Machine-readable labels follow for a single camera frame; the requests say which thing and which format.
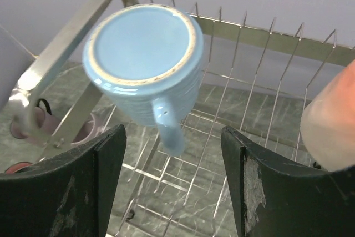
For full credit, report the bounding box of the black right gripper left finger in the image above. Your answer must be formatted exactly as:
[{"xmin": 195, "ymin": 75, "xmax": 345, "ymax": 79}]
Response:
[{"xmin": 1, "ymin": 125, "xmax": 126, "ymax": 236}]

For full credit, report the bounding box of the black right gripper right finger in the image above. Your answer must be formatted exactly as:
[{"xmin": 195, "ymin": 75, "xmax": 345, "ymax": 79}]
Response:
[{"xmin": 221, "ymin": 126, "xmax": 354, "ymax": 236}]

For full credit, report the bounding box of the salmon pink mug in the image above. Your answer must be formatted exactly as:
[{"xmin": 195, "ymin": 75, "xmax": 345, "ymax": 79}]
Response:
[{"xmin": 5, "ymin": 162, "xmax": 32, "ymax": 174}]

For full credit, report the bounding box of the dark mauve mug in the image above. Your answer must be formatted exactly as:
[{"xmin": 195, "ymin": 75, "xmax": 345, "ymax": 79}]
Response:
[{"xmin": 9, "ymin": 98, "xmax": 60, "ymax": 146}]

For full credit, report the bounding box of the blue mug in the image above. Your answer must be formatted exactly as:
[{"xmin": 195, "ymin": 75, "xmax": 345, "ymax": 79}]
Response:
[{"xmin": 83, "ymin": 4, "xmax": 204, "ymax": 157}]

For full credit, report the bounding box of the light purple mug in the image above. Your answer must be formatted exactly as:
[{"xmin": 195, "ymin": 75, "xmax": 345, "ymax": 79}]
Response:
[{"xmin": 71, "ymin": 113, "xmax": 104, "ymax": 148}]

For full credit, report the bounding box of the metal two-tier dish rack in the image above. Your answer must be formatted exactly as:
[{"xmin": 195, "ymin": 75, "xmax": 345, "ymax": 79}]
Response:
[{"xmin": 8, "ymin": 0, "xmax": 354, "ymax": 236}]

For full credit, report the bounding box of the orange white mug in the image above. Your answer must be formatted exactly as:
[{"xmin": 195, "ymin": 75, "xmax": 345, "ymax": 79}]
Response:
[{"xmin": 301, "ymin": 62, "xmax": 354, "ymax": 172}]

